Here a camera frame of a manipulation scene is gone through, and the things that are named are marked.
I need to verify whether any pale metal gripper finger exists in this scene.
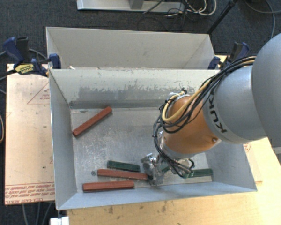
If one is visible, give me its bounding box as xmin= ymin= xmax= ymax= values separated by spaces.
xmin=149 ymin=171 xmax=166 ymax=187
xmin=140 ymin=152 xmax=156 ymax=176

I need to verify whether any dark green flat block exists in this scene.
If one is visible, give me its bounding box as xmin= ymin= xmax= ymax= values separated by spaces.
xmin=161 ymin=165 xmax=213 ymax=179
xmin=106 ymin=160 xmax=141 ymax=173

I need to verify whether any red-brown flat block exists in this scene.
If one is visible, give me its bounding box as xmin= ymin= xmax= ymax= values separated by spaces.
xmin=82 ymin=180 xmax=135 ymax=193
xmin=97 ymin=168 xmax=149 ymax=181
xmin=72 ymin=106 xmax=113 ymax=137

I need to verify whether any grey metal bin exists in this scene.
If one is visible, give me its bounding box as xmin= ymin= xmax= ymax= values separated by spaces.
xmin=45 ymin=26 xmax=258 ymax=210

